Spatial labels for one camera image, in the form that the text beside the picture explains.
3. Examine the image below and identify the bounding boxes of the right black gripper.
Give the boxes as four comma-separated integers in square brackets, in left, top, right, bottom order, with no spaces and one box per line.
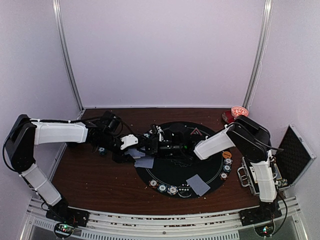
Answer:
[140,137,184,158]

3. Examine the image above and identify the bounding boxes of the blue-backed playing card deck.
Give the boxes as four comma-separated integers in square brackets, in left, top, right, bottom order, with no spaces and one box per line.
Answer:
[125,148,146,159]

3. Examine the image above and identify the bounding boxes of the dealt blue-backed card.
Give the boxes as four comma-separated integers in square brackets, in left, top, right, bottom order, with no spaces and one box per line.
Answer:
[134,156,154,169]
[186,174,205,189]
[192,181,211,197]

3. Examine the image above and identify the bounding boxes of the brown 100 poker chip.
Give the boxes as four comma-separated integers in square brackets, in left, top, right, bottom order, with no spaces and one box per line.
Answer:
[148,179,159,189]
[219,172,229,181]

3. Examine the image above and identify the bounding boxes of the red black triangular all-in marker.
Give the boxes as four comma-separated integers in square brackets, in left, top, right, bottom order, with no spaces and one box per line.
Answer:
[190,127,203,136]

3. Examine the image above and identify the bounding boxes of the white blue poker chip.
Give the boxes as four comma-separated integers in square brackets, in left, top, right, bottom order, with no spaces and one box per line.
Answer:
[167,185,178,196]
[224,158,233,165]

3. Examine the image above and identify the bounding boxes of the clear round dealer button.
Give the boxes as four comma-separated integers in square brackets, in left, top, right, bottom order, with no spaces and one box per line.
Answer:
[177,184,193,199]

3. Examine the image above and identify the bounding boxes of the orange big blind button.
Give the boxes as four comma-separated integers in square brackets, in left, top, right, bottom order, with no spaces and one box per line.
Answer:
[222,151,232,159]

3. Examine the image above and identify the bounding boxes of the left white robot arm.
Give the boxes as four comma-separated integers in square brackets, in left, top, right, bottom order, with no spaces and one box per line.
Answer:
[2,111,139,222]

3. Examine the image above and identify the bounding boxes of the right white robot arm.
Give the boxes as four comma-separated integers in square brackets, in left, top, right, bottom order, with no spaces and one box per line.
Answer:
[137,116,278,221]

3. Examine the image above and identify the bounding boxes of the round black poker mat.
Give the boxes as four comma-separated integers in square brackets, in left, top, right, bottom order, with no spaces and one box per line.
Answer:
[135,121,230,199]

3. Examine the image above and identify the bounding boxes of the red floral saucer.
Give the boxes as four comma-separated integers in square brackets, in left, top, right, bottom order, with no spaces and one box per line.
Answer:
[221,110,235,124]

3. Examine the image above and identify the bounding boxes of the red white patterned tea bowl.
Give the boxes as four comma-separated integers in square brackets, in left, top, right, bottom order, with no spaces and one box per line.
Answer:
[230,105,249,118]

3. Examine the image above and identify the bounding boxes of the poker chips in case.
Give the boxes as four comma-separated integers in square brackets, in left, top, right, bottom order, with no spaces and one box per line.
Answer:
[277,178,288,188]

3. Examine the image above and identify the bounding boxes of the aluminium poker chip case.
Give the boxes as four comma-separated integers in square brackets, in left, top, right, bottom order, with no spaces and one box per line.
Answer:
[237,124,317,196]

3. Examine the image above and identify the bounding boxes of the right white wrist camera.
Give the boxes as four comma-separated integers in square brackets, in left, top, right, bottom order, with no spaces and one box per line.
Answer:
[149,124,165,142]

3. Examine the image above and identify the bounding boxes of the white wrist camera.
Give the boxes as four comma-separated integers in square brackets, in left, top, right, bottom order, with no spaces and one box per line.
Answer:
[149,124,165,142]
[120,134,139,150]

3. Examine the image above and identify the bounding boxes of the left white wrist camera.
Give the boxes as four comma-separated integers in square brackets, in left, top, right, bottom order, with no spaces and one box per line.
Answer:
[120,134,139,150]

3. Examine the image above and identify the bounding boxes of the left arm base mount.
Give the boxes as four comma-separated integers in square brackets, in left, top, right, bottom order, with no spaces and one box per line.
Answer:
[45,203,90,240]

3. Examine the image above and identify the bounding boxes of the front aluminium rail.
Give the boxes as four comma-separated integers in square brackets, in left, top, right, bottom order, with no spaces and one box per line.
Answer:
[18,197,310,240]

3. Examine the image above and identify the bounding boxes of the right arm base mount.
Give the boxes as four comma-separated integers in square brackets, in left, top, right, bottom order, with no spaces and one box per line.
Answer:
[239,206,282,238]

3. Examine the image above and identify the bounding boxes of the left aluminium frame post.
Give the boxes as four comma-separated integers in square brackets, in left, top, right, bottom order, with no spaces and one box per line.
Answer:
[52,0,84,114]

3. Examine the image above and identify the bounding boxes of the aluminium frame post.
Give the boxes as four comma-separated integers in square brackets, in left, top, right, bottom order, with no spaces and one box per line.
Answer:
[242,0,274,110]
[52,0,84,114]

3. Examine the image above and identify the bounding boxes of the right aluminium frame post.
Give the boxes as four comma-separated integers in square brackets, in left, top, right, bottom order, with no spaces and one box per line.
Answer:
[242,0,274,110]

